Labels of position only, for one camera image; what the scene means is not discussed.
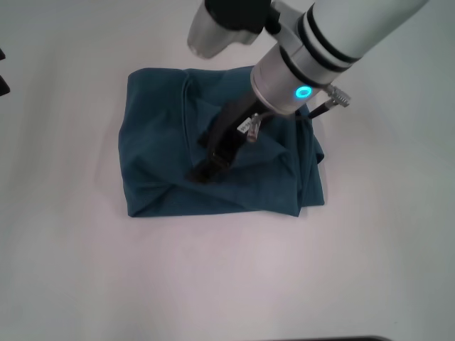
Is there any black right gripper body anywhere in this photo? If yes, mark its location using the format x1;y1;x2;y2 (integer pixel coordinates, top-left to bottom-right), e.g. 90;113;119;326
197;90;273;168

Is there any teal blue printed t-shirt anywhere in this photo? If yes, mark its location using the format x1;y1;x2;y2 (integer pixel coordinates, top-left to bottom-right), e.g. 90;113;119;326
118;65;326;218

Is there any silver metal cable connector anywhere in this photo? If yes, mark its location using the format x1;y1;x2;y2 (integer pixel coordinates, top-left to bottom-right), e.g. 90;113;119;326
247;112;264;144

